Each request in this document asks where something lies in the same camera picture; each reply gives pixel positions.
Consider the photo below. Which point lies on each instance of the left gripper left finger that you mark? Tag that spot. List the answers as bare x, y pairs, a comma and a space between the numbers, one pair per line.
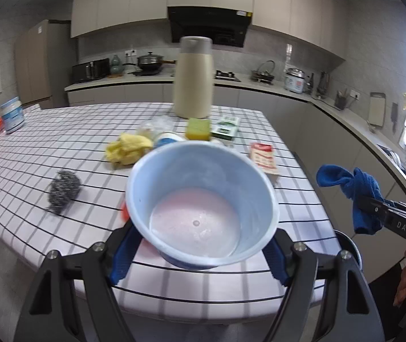
123, 246

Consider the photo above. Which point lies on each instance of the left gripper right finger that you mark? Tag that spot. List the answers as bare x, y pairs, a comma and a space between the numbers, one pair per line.
279, 257

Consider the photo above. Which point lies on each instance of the blue cloth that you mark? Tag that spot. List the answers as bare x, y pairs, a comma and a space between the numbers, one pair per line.
354, 185

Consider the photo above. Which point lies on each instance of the light blue plastic bowl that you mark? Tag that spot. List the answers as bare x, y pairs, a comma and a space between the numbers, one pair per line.
201, 205

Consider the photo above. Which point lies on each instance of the steel wool scrubber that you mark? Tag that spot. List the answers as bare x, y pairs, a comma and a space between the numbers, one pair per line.
63, 189

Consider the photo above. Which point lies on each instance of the yellow cloth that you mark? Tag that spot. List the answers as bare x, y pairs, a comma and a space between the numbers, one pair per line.
128, 149

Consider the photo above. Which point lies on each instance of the red white small packet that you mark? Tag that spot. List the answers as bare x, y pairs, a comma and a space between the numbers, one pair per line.
262, 155

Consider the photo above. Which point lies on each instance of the blue white paper cup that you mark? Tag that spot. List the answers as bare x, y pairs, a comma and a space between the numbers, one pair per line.
167, 138

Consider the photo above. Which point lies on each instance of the clear plastic bag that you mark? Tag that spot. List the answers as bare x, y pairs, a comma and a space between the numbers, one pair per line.
153, 127

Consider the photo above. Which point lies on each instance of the yellow green sponge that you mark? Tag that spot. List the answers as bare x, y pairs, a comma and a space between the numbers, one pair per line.
198, 129

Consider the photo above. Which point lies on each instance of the green white carton box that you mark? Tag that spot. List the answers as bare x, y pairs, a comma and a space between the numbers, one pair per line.
226, 127

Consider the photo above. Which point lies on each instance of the white cutting board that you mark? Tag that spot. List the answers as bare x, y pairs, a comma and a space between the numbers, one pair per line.
376, 113

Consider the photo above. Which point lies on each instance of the beige thermos jug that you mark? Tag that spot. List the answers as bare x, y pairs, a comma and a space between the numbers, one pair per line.
194, 78

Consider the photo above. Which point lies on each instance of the teal ceramic vase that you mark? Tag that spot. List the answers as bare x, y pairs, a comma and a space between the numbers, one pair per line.
116, 67

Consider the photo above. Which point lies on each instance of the white rice cooker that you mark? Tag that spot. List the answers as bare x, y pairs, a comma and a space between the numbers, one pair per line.
294, 80

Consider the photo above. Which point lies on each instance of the black microwave oven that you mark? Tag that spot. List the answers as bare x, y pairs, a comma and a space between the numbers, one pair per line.
93, 70

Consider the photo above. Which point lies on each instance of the white blue lidded jar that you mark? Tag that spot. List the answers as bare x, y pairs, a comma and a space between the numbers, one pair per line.
12, 115

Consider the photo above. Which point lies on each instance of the black lidded wok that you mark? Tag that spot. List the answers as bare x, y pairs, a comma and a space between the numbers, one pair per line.
152, 62

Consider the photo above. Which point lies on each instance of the brown refrigerator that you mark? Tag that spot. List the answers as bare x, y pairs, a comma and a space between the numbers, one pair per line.
44, 57

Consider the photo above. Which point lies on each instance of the black range hood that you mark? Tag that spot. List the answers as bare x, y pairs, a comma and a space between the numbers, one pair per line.
225, 27

